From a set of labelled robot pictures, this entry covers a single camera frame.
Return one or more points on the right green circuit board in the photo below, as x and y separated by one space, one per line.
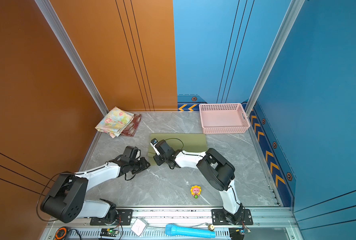
244 231

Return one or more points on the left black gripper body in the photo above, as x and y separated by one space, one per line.
138 166

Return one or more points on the pink perforated plastic basket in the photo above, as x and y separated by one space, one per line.
223 118

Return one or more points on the orange black tape measure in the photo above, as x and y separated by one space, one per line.
61 233

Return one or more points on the floral pastel skirt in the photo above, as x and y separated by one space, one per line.
115 122

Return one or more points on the green circuit board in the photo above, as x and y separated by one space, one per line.
244 231
109 233

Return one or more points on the small brass cylinder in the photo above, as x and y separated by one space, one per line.
211 228

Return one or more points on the cyan toy microphone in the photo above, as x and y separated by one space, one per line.
174 230

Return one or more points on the yellow sunflower toy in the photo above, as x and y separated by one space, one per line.
196 191

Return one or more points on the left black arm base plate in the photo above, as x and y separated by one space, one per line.
121 216

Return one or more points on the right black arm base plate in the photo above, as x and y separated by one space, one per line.
241 217

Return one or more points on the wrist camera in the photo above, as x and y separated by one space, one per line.
153 144
131 154

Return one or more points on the red plaid skirt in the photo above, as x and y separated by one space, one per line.
131 129

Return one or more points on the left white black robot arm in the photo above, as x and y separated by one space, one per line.
66 201

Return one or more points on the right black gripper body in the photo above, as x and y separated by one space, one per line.
160 159

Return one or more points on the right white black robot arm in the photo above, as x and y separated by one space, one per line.
216 169

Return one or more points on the white square card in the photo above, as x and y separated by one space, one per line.
139 226

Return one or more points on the left green circuit board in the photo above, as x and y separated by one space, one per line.
109 233

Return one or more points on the olive green skirt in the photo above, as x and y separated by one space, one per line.
188 142

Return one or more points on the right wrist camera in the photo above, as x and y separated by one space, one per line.
153 144

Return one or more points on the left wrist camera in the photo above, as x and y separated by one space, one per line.
131 154

